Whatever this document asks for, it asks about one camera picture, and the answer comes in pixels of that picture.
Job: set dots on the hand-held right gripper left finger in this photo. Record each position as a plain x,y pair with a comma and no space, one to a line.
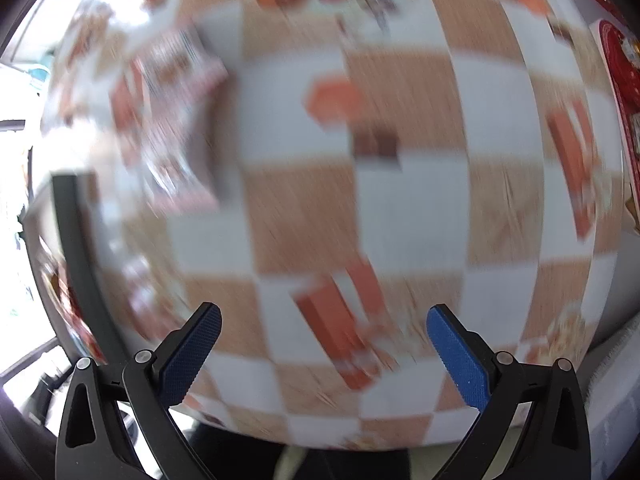
192,345

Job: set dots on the white pink-edged snack packet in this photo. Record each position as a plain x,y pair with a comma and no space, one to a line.
172,170
180,60

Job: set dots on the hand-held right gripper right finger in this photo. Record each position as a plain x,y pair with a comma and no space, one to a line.
460,355

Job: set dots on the dark green tray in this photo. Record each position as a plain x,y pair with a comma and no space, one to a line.
80,260

